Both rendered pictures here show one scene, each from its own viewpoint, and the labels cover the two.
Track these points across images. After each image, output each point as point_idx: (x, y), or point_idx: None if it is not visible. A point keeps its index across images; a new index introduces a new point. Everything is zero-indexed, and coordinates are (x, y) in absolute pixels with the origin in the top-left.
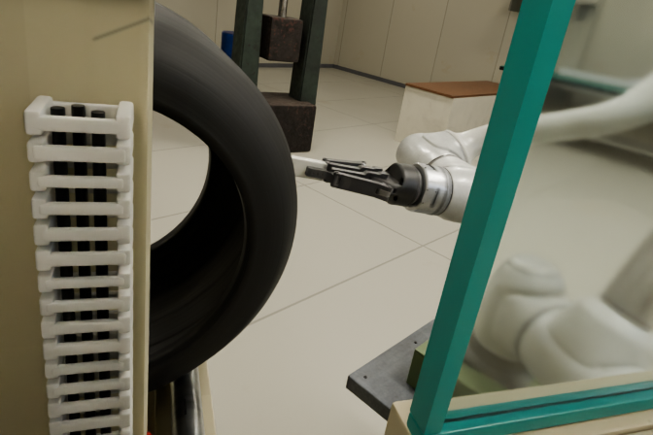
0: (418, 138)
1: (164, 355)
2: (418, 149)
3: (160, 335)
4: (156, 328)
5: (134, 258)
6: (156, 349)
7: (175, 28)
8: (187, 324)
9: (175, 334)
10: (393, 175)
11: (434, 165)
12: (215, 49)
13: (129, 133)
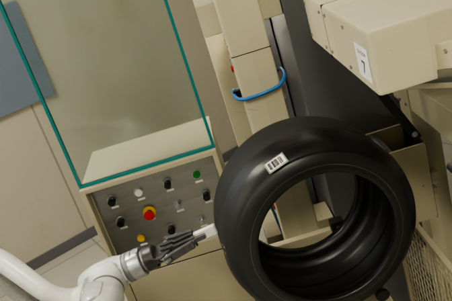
0: (103, 294)
1: (282, 249)
2: (111, 287)
3: (296, 289)
4: (300, 293)
5: None
6: (296, 284)
7: (249, 138)
8: (282, 286)
9: (288, 286)
10: (154, 252)
11: (116, 273)
12: (237, 150)
13: None
